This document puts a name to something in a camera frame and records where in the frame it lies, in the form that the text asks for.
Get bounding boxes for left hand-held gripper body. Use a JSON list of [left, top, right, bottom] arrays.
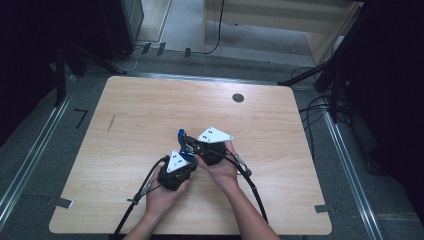
[[157, 149, 198, 192]]

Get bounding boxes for black floor cables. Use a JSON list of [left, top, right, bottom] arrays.
[[291, 66, 351, 161]]

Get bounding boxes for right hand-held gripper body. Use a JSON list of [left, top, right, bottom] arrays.
[[196, 125, 234, 167]]

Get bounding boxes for dark curtain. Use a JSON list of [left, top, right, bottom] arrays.
[[0, 0, 111, 148], [339, 0, 424, 228]]

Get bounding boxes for white floor cable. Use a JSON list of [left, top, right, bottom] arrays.
[[111, 46, 145, 73]]

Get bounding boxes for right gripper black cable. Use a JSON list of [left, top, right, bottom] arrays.
[[208, 148, 270, 224]]

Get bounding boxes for person's right hand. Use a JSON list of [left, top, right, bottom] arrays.
[[194, 140, 241, 192]]

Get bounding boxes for black computer cabinet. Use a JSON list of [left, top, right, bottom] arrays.
[[99, 0, 145, 63]]

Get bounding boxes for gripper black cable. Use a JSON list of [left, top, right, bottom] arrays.
[[113, 155, 171, 236], [208, 148, 270, 224]]

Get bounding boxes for metal floor rail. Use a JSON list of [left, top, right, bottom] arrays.
[[0, 74, 77, 223], [321, 111, 384, 240], [128, 71, 314, 92]]

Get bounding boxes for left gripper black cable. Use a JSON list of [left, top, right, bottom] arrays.
[[113, 155, 171, 236]]

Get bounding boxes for person's left hand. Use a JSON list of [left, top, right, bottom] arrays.
[[145, 173, 192, 219]]

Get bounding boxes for blue stapler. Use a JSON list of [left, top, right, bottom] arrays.
[[177, 128, 198, 164]]

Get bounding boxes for black hanging cable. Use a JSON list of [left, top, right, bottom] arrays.
[[189, 0, 226, 56]]

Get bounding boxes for black tripod stand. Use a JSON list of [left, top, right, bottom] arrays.
[[277, 0, 371, 124], [53, 39, 128, 108]]

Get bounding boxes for light wooden shelf unit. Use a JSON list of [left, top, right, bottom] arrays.
[[201, 0, 364, 66]]

